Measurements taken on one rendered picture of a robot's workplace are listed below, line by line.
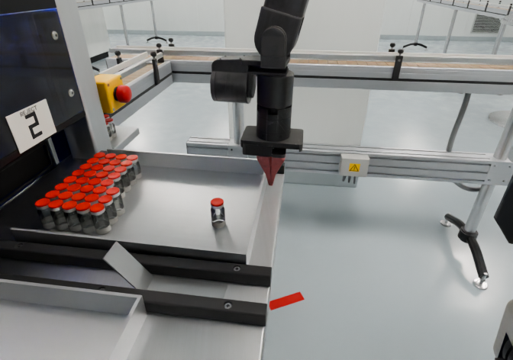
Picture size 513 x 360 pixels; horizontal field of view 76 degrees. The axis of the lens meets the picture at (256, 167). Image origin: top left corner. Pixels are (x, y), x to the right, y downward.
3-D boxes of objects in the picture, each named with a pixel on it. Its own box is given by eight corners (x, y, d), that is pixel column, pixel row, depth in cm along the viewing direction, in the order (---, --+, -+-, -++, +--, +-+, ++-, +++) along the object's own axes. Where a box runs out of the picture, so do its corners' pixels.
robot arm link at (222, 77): (286, 27, 43) (292, 23, 51) (203, 24, 45) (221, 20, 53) (281, 114, 49) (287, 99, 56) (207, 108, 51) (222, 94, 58)
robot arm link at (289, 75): (292, 71, 47) (296, 62, 52) (246, 68, 49) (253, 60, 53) (289, 116, 51) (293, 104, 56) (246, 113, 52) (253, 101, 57)
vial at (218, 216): (210, 228, 52) (208, 206, 50) (214, 220, 54) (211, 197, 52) (224, 229, 52) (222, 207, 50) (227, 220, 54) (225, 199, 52)
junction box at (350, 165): (339, 175, 148) (341, 158, 144) (338, 170, 153) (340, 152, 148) (366, 177, 147) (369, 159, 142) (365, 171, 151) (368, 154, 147)
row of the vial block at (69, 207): (66, 232, 51) (57, 207, 49) (123, 173, 67) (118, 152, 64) (79, 233, 51) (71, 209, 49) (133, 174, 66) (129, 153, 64)
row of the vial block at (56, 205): (53, 230, 52) (43, 207, 49) (112, 172, 67) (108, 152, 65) (66, 231, 51) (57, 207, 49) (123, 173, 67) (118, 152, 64)
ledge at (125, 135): (62, 151, 80) (59, 144, 79) (91, 130, 91) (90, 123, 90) (116, 155, 78) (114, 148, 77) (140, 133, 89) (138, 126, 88)
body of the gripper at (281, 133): (246, 134, 60) (246, 94, 57) (302, 138, 59) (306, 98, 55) (240, 150, 55) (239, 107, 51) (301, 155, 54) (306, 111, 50)
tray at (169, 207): (18, 247, 49) (10, 229, 47) (111, 162, 71) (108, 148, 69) (246, 273, 44) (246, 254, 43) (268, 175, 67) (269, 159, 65)
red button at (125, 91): (111, 104, 75) (107, 87, 73) (120, 99, 78) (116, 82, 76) (127, 105, 75) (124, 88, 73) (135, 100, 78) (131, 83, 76)
